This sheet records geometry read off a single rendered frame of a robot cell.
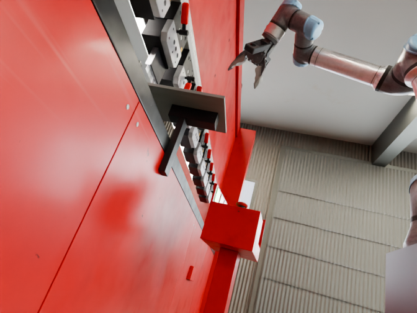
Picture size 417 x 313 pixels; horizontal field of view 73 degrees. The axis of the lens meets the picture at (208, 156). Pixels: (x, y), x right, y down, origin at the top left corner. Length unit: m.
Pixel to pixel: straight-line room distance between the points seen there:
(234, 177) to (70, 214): 2.67
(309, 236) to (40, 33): 4.48
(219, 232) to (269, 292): 3.63
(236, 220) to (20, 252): 0.59
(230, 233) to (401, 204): 4.52
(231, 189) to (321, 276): 2.14
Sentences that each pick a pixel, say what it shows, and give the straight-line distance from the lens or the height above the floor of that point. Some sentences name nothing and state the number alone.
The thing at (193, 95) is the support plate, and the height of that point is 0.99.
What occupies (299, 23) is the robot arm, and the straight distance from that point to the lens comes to 1.19.
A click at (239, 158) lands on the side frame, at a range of 3.17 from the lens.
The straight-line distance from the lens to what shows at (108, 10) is 0.49.
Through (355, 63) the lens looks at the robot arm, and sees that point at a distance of 1.22.
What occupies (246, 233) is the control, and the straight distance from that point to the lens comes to 0.86.
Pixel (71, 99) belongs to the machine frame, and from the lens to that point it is 0.43.
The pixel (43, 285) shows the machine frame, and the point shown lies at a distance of 0.51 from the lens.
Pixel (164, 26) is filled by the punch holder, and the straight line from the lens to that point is 0.99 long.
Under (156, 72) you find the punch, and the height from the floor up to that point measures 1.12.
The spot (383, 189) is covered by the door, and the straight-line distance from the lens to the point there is 5.23.
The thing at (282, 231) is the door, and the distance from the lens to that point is 4.60.
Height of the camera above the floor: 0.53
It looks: 24 degrees up
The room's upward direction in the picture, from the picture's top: 18 degrees clockwise
